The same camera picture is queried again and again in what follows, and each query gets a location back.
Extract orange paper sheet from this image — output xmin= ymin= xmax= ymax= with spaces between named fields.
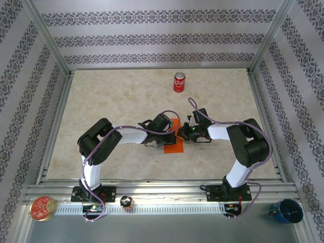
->
xmin=163 ymin=117 xmax=184 ymax=154

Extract red soda can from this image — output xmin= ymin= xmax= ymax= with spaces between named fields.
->
xmin=173 ymin=72 xmax=187 ymax=94

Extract small dark brown knob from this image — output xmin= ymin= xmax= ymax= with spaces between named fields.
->
xmin=119 ymin=195 xmax=134 ymax=210

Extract blue enamel mug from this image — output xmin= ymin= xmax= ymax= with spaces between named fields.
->
xmin=268 ymin=198 xmax=304 ymax=224

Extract round gold red tin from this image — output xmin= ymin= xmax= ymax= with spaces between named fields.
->
xmin=28 ymin=195 xmax=58 ymax=222

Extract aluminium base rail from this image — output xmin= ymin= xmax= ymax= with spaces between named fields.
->
xmin=23 ymin=179 xmax=301 ymax=205

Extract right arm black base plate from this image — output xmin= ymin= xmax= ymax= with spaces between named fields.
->
xmin=206 ymin=184 xmax=253 ymax=203

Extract aluminium side rail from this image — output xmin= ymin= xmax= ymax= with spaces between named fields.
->
xmin=246 ymin=69 xmax=289 ymax=182
xmin=36 ymin=70 xmax=75 ymax=185

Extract white slotted cable duct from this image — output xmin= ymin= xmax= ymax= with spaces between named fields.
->
xmin=54 ymin=204 xmax=226 ymax=216

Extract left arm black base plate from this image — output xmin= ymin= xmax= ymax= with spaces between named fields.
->
xmin=70 ymin=186 xmax=117 ymax=204

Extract aluminium frame post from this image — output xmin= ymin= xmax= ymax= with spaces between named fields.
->
xmin=21 ymin=0 xmax=72 ymax=74
xmin=249 ymin=0 xmax=296 ymax=74

